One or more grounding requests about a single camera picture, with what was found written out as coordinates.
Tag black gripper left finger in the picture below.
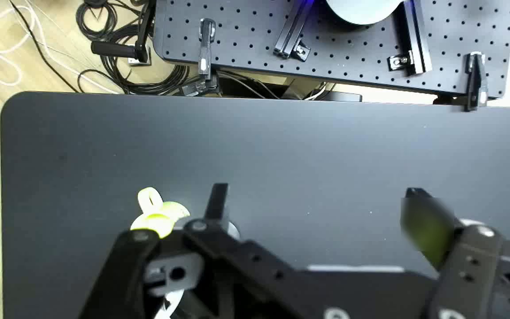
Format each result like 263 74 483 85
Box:
77 183 304 319

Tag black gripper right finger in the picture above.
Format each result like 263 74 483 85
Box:
399 186 510 319

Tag yellow-green mug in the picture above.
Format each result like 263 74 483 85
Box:
128 186 190 239

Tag black table clamp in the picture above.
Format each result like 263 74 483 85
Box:
463 51 490 113
196 16 219 80

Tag black aluminium extrusion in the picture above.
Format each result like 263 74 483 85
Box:
385 0 433 76
272 0 316 64

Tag black perforated breadboard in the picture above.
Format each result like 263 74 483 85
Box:
151 0 510 99

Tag black cable bundle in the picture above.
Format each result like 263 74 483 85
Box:
75 0 192 96

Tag thin black cable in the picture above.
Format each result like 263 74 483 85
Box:
8 0 81 94

